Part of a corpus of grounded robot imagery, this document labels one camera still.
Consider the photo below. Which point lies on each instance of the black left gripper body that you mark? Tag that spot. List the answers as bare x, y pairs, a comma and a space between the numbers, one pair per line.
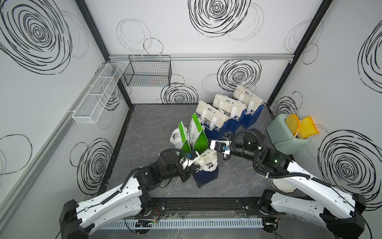
185, 174

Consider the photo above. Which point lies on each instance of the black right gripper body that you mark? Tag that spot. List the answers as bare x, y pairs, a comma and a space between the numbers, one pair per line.
240, 152

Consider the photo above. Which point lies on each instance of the blue beige takeout bag front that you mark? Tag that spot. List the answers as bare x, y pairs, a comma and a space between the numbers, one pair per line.
205, 168

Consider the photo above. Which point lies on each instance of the green white bag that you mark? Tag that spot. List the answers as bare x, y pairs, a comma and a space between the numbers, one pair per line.
198, 138
180, 138

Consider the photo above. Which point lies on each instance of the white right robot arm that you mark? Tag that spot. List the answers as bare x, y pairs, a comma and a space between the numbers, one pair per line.
339, 212

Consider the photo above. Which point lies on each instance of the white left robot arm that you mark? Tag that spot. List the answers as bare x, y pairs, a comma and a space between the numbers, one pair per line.
78, 220

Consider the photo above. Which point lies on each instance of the blue beige bag first row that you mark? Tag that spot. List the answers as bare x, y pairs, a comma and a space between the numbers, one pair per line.
214, 121

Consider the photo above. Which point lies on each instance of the blue beige bag middle row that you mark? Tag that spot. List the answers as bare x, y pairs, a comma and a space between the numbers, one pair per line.
234, 109

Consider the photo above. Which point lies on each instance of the blue beige bag back row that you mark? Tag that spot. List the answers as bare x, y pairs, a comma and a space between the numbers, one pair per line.
254, 105

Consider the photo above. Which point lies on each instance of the clear wine glass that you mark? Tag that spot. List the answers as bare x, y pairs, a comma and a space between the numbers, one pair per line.
260, 180

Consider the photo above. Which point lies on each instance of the white scalloped plate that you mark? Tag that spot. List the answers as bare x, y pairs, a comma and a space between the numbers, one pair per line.
283, 187

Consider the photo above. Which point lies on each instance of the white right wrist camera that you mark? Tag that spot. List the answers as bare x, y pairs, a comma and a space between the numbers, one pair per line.
222, 146

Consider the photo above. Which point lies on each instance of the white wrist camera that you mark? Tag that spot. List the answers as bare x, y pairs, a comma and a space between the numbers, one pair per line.
222, 146
191, 158

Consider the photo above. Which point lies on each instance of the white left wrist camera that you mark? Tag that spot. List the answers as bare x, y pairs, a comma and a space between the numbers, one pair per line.
191, 158

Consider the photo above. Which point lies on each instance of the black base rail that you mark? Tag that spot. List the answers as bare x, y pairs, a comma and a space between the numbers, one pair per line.
247, 205

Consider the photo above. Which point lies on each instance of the grey slotted cable duct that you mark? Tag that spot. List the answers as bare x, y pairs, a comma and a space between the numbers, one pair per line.
219, 223

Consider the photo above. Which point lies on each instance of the aluminium wall rail back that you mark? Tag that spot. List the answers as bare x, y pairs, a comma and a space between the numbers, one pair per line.
201, 57

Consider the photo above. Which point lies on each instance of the aluminium wall rail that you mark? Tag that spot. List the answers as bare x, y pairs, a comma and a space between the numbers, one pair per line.
38, 161
201, 57

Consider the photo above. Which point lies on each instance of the black wire basket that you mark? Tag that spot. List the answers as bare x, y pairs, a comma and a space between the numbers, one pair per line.
148, 71

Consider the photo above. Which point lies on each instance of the white wire shelf basket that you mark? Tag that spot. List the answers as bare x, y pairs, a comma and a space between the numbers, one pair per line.
101, 88

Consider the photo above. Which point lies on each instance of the aluminium wall rail left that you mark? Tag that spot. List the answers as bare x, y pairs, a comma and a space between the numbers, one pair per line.
38, 161

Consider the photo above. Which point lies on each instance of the black corner frame post right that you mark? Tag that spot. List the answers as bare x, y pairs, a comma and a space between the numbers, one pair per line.
318, 17

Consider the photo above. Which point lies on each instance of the black corner frame post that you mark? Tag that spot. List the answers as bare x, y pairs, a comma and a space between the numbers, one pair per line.
318, 17
86, 14

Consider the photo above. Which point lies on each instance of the black corner frame post left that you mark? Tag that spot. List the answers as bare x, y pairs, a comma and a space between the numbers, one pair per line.
86, 14

